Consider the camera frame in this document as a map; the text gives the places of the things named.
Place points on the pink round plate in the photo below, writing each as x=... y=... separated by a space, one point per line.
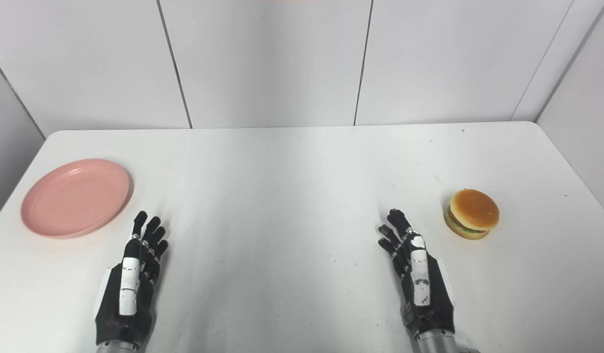
x=75 y=197

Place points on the toy hamburger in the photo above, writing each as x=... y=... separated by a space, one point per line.
x=472 y=214

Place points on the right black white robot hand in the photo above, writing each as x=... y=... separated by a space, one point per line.
x=419 y=282

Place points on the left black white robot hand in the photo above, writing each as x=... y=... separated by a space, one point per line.
x=128 y=289

